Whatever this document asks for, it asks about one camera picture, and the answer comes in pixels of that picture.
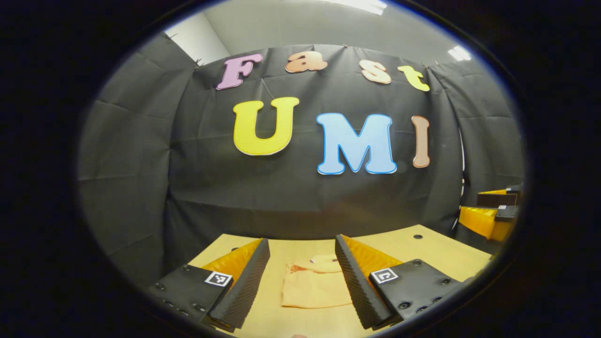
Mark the ceiling light panel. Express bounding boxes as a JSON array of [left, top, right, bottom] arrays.
[[324, 0, 388, 15], [447, 45, 473, 61]]

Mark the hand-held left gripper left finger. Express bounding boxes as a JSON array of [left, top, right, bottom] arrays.
[[148, 238, 271, 331]]

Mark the black backdrop cloth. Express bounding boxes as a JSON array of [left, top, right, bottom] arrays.
[[77, 33, 525, 282]]

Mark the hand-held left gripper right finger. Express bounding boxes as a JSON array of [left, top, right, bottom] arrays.
[[334, 234, 465, 330]]

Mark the orange T-shirt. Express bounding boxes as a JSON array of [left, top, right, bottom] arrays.
[[282, 255, 353, 309]]

